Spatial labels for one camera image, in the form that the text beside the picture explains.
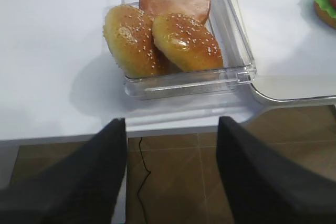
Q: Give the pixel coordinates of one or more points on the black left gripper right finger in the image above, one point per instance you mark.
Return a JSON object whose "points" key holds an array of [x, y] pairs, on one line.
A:
{"points": [[263, 186]]}

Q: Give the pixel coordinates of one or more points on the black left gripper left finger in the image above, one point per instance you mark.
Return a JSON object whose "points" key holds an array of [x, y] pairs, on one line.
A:
{"points": [[82, 188]]}

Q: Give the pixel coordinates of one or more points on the white serving tray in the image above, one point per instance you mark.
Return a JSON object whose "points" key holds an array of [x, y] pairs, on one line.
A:
{"points": [[294, 52]]}

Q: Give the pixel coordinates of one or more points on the left sesame top bun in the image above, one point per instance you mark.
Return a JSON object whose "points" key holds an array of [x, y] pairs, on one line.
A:
{"points": [[128, 33]]}

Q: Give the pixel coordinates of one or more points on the sesame bun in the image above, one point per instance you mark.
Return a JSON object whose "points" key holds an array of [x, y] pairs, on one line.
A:
{"points": [[128, 33], [186, 42]]}

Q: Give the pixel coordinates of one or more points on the right sesame top bun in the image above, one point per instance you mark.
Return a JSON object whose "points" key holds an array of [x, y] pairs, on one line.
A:
{"points": [[186, 42]]}

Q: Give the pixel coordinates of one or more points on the clear bun container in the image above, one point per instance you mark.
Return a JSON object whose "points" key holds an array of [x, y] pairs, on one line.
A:
{"points": [[225, 24]]}

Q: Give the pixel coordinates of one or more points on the bottom bun on tray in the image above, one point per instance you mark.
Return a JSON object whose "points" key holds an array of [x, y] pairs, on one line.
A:
{"points": [[324, 16]]}

